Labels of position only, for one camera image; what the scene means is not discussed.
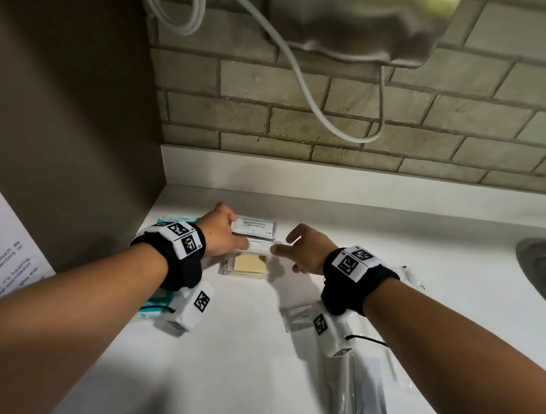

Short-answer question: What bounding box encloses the person's left hand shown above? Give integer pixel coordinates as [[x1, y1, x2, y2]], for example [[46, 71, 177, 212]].
[[191, 198, 256, 262]]

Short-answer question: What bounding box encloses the person's right hand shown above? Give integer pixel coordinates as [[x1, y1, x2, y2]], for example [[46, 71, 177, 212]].
[[267, 220, 342, 278]]

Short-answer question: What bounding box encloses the stack of white wipe sachets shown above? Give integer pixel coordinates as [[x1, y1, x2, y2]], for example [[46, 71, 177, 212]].
[[230, 215, 279, 243]]

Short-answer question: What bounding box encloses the stack of yellow soap packets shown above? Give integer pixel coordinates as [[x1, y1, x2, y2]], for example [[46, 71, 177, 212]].
[[217, 247, 274, 283]]

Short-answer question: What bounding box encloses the row of teal wipe packets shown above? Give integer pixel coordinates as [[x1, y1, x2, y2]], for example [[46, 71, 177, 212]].
[[138, 211, 201, 324]]

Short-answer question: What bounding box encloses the person's left forearm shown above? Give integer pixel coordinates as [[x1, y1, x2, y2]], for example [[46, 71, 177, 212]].
[[0, 225, 172, 414]]

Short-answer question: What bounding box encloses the person's right forearm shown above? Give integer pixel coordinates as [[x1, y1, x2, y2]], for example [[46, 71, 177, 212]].
[[349, 275, 546, 414]]

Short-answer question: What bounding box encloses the black wristband with marker tags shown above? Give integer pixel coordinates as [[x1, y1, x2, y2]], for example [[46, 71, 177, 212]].
[[317, 242, 404, 323], [125, 215, 210, 295]]

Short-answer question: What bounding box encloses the white table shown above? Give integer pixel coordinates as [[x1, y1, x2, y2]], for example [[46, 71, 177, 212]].
[[48, 170, 546, 414]]

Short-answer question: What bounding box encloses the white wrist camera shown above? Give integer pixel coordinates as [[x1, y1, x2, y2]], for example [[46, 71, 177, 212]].
[[153, 275, 217, 336], [304, 300, 366, 362]]

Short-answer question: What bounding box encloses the white looped wall cable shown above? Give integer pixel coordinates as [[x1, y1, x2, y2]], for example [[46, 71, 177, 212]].
[[113, 0, 401, 147]]

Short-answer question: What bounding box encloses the steel wall dispenser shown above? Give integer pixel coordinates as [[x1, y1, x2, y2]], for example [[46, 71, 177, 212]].
[[260, 0, 466, 75]]

